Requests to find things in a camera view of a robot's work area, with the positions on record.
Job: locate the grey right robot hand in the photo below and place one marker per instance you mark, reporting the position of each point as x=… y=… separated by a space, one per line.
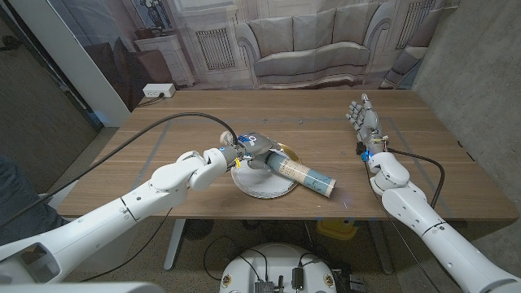
x=369 y=124

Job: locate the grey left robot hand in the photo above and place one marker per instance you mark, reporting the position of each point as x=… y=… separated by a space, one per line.
x=258 y=148

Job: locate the map tube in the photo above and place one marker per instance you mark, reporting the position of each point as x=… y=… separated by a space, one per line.
x=301 y=173

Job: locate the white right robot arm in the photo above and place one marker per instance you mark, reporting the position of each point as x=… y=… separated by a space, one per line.
x=443 y=240

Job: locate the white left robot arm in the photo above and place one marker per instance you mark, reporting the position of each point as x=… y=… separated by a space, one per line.
x=142 y=203

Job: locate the gold rimmed paper plate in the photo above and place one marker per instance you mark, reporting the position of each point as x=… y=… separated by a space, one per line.
x=260 y=185

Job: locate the grey tape outline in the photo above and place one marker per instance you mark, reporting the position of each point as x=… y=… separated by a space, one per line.
x=325 y=119

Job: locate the black round floor fan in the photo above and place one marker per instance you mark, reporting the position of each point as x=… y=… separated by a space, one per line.
x=197 y=228

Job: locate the yellow object under table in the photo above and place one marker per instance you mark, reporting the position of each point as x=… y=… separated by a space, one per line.
x=335 y=230

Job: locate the printed living room backdrop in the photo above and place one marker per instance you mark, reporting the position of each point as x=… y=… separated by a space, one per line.
x=305 y=32

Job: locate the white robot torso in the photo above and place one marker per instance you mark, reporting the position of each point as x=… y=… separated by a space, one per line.
x=277 y=260

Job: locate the white power strip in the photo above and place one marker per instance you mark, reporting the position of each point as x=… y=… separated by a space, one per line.
x=158 y=89

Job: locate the grey table leg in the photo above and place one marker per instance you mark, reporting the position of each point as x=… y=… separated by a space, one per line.
x=380 y=248

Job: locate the white table leg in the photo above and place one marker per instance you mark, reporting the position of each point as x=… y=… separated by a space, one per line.
x=174 y=244

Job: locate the black power adapter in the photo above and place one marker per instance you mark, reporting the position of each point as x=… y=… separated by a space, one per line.
x=297 y=278

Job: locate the grey finned device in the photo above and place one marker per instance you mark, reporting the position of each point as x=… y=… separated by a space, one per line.
x=264 y=287

